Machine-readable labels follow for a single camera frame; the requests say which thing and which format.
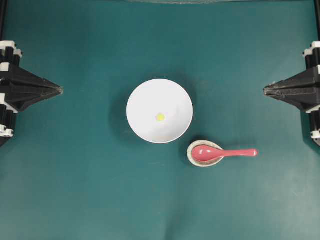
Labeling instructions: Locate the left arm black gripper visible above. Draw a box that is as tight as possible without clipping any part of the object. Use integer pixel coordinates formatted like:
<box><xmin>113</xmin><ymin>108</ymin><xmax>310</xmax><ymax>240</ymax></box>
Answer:
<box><xmin>0</xmin><ymin>39</ymin><xmax>64</xmax><ymax>148</ymax></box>

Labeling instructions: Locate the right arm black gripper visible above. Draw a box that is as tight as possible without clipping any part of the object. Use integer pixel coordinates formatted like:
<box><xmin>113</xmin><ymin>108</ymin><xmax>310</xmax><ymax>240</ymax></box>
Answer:
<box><xmin>263</xmin><ymin>41</ymin><xmax>320</xmax><ymax>147</ymax></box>

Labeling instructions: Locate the pink plastic spoon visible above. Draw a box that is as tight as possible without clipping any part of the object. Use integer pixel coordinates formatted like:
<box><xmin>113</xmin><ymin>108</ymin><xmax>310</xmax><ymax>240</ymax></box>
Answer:
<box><xmin>191</xmin><ymin>145</ymin><xmax>258</xmax><ymax>162</ymax></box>

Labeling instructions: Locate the white round bowl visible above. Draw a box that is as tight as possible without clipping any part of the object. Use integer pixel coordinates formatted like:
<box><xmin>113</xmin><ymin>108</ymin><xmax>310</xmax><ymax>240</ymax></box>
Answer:
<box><xmin>126</xmin><ymin>79</ymin><xmax>193</xmax><ymax>144</ymax></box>

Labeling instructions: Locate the yellow hexagonal prism block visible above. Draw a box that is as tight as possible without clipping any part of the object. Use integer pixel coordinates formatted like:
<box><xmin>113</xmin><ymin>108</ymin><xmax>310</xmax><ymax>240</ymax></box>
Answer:
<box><xmin>156</xmin><ymin>113</ymin><xmax>165</xmax><ymax>121</ymax></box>

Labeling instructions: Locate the green table mat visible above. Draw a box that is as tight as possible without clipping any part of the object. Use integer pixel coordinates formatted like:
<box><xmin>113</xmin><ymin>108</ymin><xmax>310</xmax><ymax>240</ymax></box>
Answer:
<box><xmin>0</xmin><ymin>0</ymin><xmax>320</xmax><ymax>240</ymax></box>

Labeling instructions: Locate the small speckled ceramic dish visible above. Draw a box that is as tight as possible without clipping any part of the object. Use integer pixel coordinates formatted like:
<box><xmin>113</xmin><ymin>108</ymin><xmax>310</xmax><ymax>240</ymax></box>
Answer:
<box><xmin>186</xmin><ymin>140</ymin><xmax>223</xmax><ymax>168</ymax></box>

